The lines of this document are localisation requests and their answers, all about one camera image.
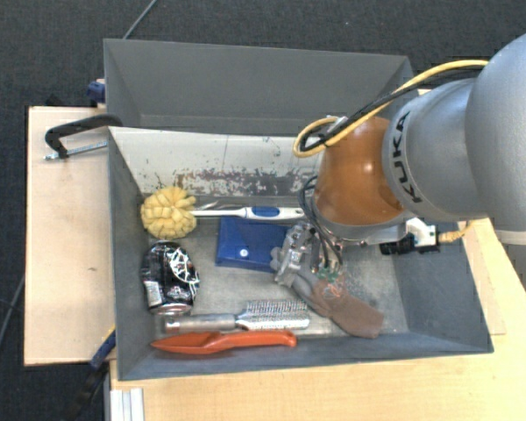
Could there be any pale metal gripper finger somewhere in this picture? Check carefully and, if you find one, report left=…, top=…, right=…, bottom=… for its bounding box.
left=284, top=226, right=306, bottom=254
left=274, top=252, right=307, bottom=287

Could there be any blue flat box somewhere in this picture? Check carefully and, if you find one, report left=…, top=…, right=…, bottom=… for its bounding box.
left=214, top=216, right=293, bottom=274

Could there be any silver metal hairbrush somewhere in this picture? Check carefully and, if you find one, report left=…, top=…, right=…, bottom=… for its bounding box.
left=163, top=298, right=312, bottom=335

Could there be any orange plastic scoop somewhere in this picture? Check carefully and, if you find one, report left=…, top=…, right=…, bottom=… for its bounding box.
left=150, top=329, right=299, bottom=355

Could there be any crushed black drink can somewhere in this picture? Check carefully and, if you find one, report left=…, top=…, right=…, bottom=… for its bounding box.
left=139, top=239, right=202, bottom=317

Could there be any grey metal bin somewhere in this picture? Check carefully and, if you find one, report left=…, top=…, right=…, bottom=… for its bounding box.
left=103, top=38, right=495, bottom=382

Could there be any pale wood board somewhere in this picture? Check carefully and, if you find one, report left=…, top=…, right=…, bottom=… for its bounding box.
left=24, top=105, right=117, bottom=367

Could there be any yellow sponge brush, white-blue handle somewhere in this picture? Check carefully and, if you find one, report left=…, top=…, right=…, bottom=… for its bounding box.
left=139, top=185, right=306, bottom=241

